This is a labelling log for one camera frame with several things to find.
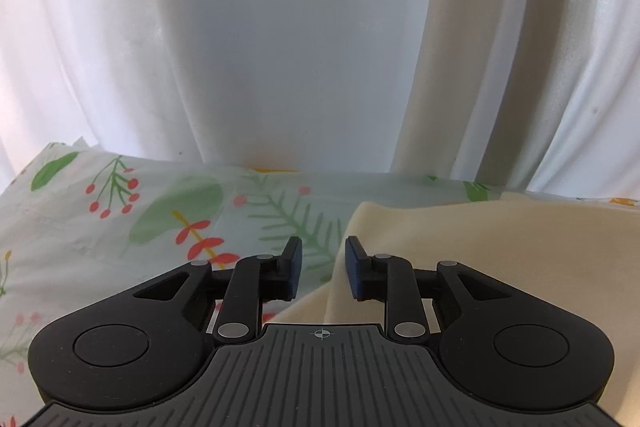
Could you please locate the white curtain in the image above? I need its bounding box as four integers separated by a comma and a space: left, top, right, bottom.
0, 0, 640, 208

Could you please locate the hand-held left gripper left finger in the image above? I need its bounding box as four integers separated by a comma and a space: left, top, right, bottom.
134, 236, 304, 345

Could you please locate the floral bed sheet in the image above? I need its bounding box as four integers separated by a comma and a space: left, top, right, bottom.
0, 139, 640, 427

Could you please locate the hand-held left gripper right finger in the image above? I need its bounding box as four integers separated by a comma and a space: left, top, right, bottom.
344, 235, 507, 345

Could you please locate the cream long-sleeve sweater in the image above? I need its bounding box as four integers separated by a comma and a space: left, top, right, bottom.
272, 191, 640, 427

